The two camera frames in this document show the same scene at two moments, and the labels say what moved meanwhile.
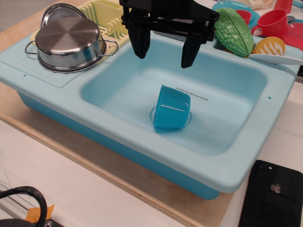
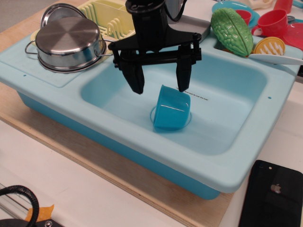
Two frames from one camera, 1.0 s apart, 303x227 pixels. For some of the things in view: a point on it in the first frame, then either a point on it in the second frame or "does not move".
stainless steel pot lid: x=59 y=10 does not move
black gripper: x=189 y=16 -> x=154 y=41
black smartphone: x=274 y=197 does not move
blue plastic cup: x=173 y=109 does not move
